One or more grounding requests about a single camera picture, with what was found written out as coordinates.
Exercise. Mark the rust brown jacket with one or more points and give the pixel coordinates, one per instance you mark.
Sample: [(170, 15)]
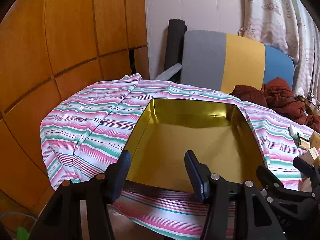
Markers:
[(280, 95)]

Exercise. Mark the green plastic object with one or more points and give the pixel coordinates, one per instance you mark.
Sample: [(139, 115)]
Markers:
[(22, 233)]

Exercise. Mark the grey yellow blue chair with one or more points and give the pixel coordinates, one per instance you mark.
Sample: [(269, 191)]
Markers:
[(245, 62)]

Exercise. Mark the black rolled mat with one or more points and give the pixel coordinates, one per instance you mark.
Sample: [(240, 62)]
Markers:
[(173, 45)]

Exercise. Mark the yellow sponge block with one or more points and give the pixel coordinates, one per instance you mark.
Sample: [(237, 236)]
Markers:
[(315, 140)]

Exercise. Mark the wooden wardrobe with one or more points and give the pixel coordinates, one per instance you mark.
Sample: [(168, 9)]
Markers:
[(62, 30)]

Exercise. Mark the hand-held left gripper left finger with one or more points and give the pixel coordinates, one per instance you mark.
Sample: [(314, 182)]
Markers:
[(120, 180)]

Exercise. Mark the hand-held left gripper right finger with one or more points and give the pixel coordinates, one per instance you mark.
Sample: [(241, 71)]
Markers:
[(197, 177)]

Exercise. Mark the beige cardboard box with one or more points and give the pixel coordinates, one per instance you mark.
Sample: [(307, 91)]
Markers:
[(312, 156)]

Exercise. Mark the gold metal tin box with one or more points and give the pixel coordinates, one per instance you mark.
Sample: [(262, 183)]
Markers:
[(175, 142)]

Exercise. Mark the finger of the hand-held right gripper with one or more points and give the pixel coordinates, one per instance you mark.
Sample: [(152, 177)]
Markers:
[(272, 182), (303, 164)]

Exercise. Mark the white sponge pad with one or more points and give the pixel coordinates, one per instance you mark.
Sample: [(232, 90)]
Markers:
[(293, 130)]

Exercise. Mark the patterned curtain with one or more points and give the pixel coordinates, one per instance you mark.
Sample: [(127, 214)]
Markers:
[(275, 10)]

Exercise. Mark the striped tablecloth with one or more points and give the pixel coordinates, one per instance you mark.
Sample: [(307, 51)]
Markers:
[(87, 120)]

